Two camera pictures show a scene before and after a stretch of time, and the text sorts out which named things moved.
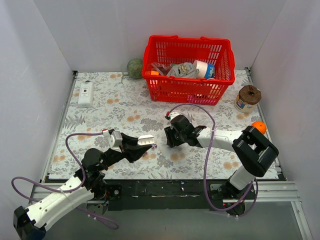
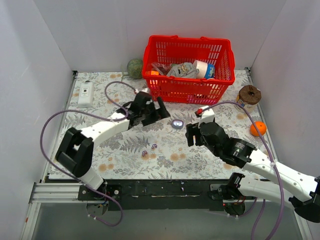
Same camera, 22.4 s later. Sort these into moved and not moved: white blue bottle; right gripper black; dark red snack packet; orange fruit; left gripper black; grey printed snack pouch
Moved: left gripper black; right gripper black
Not moved: white blue bottle; orange fruit; dark red snack packet; grey printed snack pouch
